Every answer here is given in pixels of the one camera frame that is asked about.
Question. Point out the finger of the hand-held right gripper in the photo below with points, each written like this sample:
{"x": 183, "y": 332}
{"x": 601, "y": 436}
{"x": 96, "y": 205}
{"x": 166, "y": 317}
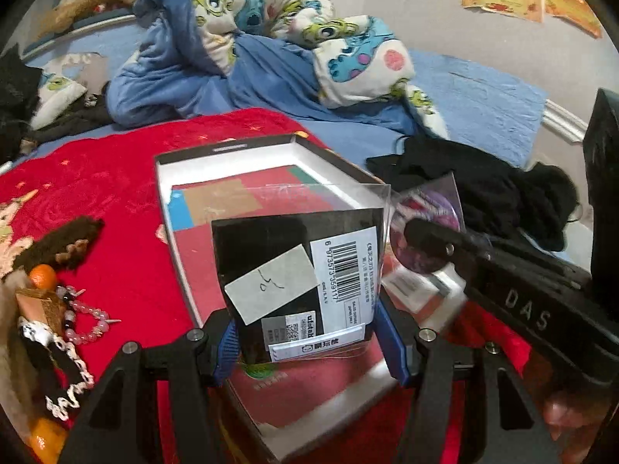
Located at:
{"x": 430, "y": 237}

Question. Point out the small cartoon printed pillow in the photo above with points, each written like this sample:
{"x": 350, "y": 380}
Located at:
{"x": 53, "y": 89}

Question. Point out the black card packet clear sleeve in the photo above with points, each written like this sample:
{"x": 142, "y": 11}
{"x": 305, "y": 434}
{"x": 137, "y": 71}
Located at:
{"x": 271, "y": 246}

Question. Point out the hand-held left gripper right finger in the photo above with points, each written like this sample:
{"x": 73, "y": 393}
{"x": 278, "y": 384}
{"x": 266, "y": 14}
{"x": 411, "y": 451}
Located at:
{"x": 391, "y": 344}

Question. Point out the dark clothing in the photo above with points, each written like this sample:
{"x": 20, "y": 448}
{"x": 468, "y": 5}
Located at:
{"x": 82, "y": 117}

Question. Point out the small orange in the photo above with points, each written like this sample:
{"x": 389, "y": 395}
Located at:
{"x": 43, "y": 275}

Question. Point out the curved metal bed rail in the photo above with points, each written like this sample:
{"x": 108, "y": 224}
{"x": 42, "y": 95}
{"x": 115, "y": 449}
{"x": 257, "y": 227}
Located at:
{"x": 87, "y": 24}

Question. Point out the black clothing pile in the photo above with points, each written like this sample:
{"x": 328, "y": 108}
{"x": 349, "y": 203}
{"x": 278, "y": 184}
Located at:
{"x": 474, "y": 179}

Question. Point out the blue bed sheet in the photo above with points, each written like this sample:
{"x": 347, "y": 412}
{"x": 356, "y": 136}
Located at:
{"x": 483, "y": 92}

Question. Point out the red printed blanket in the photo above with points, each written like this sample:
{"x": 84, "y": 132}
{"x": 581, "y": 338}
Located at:
{"x": 121, "y": 179}

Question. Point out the person's right hand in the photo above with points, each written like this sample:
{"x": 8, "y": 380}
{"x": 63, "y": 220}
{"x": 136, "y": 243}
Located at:
{"x": 570, "y": 420}

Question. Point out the black white box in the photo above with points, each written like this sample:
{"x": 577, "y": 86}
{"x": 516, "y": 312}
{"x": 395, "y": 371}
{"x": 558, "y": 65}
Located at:
{"x": 167, "y": 188}

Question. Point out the white card packet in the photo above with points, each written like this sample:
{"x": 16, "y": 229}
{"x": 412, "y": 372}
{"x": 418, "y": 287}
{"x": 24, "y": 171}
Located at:
{"x": 411, "y": 295}

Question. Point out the large orange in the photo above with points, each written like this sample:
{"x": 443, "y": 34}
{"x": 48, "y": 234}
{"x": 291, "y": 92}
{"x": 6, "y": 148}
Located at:
{"x": 46, "y": 440}

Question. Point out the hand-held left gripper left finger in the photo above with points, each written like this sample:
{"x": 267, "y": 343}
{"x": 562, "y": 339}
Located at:
{"x": 225, "y": 354}

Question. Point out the brown fuzzy plush piece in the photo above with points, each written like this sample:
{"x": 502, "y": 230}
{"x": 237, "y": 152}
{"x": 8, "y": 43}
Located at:
{"x": 72, "y": 237}

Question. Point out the black bag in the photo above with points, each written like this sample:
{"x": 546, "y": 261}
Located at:
{"x": 14, "y": 87}

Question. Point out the purple round badge clear sleeve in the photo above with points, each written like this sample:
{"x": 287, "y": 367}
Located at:
{"x": 435, "y": 205}

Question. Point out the white bed frame edge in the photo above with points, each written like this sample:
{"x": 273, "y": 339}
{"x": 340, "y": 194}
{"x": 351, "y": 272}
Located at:
{"x": 561, "y": 118}

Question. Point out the blue cartoon printed blanket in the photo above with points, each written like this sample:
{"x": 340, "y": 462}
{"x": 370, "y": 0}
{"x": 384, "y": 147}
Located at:
{"x": 271, "y": 9}

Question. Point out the red book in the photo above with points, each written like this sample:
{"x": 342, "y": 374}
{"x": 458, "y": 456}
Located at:
{"x": 203, "y": 251}

